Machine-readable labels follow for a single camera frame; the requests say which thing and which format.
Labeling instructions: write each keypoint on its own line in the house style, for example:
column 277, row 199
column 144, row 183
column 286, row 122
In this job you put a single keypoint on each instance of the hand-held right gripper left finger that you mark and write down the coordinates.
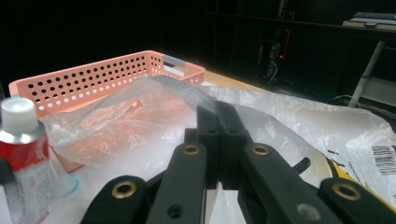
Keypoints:
column 213, row 149

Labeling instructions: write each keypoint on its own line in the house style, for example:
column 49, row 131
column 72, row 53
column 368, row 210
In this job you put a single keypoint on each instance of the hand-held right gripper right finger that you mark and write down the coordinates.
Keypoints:
column 232, row 146

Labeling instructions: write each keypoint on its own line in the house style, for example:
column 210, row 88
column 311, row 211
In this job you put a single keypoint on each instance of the red and white tube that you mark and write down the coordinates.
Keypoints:
column 28, row 149

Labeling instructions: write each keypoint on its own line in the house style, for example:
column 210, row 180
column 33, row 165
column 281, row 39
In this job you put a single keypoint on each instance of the clear smiley plastic bag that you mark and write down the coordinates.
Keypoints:
column 280, row 109

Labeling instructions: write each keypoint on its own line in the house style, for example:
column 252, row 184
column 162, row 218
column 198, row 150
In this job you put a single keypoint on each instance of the pink perforated plastic basket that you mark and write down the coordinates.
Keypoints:
column 93, row 77

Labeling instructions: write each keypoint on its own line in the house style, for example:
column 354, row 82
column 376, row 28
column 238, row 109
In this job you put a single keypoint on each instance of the wooden table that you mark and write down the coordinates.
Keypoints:
column 230, row 81

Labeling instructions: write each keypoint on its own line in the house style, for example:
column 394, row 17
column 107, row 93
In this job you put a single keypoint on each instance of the dark equipment with red light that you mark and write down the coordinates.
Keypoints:
column 274, row 49

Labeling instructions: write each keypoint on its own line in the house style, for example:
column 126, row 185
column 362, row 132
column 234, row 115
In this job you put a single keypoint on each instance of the white desk frame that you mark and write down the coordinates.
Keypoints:
column 369, row 71

